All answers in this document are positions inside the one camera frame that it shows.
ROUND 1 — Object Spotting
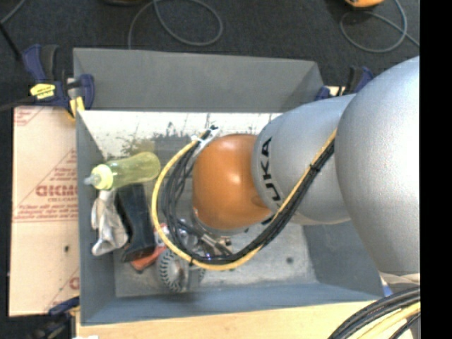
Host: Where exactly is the grey ribbed round thing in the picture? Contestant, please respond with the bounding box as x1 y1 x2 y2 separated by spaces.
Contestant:
154 248 206 294

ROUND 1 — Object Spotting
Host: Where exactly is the black boot-shaped thing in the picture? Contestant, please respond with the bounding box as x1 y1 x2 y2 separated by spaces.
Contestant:
115 184 157 263

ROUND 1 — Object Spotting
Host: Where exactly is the brown cardboard board, red print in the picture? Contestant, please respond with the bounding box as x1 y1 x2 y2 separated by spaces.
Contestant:
7 105 82 317

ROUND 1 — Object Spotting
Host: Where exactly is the grey metal bin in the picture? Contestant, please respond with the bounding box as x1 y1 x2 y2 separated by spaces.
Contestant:
72 47 386 326

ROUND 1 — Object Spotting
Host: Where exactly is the red-orange flat thing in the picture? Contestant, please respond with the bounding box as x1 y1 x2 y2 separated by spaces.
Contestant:
129 223 170 272

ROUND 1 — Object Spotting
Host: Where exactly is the white cloth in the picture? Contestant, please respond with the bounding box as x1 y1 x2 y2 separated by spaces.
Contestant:
90 189 129 257

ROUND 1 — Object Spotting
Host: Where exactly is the yellow-green clear plastic bottle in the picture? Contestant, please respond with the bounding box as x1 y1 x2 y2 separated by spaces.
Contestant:
83 150 162 191

